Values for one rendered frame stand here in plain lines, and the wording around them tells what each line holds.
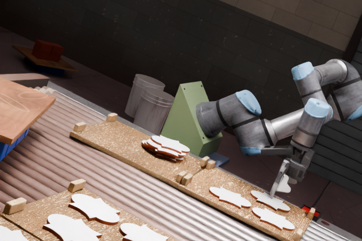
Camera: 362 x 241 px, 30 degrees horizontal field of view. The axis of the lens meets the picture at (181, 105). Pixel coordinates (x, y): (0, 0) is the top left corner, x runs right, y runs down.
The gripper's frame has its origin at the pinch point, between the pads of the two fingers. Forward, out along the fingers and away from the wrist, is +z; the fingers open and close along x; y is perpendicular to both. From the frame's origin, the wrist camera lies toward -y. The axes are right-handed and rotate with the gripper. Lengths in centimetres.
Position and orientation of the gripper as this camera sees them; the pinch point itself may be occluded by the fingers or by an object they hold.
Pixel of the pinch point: (273, 192)
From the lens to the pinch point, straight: 235.1
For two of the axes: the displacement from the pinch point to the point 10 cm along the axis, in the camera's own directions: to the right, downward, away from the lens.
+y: 8.8, 4.0, -2.6
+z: -3.5, 9.1, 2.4
